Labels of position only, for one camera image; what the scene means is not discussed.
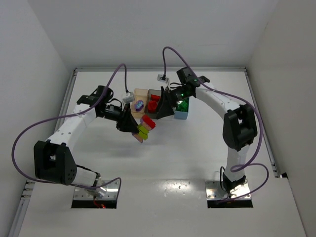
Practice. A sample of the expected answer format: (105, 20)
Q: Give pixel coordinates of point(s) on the metal base plate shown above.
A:
(108, 192)
(214, 192)

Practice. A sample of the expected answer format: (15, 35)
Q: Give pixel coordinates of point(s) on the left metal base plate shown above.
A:
(108, 192)

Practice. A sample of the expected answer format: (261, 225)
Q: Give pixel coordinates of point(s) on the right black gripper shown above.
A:
(168, 99)

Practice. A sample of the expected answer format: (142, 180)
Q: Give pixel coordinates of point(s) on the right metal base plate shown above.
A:
(214, 192)

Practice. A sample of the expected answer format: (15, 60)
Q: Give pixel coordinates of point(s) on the purple flower lego stack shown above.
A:
(139, 105)

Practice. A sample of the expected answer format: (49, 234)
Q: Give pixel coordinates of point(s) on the dark green square lego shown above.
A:
(183, 105)

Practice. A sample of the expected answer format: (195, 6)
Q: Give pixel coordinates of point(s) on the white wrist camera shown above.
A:
(128, 97)
(163, 78)

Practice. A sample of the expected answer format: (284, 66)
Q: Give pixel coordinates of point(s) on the red flower lego brick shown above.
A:
(153, 103)

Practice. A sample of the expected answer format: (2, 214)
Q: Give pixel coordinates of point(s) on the blue container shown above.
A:
(180, 115)

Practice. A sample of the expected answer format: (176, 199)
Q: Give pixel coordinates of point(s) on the lime purple lego stack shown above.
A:
(144, 127)

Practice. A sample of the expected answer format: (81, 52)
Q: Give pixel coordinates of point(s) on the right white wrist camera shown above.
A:
(163, 78)

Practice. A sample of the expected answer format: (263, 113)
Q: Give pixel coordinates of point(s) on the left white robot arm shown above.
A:
(53, 158)

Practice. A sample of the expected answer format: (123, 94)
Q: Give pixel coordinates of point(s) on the dark grey transparent container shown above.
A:
(150, 92)

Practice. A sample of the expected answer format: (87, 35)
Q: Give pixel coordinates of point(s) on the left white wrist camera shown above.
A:
(128, 97)

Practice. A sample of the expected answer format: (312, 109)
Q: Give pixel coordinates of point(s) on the orange transparent container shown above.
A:
(139, 94)

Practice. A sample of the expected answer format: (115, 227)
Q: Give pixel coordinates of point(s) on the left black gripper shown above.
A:
(122, 118)

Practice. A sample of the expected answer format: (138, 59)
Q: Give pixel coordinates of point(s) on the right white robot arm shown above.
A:
(239, 125)

